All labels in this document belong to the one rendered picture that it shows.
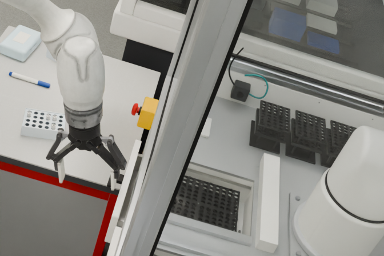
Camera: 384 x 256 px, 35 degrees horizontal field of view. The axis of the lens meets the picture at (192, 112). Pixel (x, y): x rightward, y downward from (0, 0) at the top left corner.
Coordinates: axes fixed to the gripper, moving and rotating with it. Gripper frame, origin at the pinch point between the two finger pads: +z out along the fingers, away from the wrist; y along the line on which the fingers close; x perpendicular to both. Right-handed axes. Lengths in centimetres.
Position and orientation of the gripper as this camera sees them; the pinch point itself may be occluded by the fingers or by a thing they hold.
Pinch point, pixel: (87, 179)
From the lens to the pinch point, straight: 159.9
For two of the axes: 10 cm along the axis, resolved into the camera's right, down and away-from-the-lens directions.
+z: -0.7, 7.8, 6.2
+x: 1.3, -6.1, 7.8
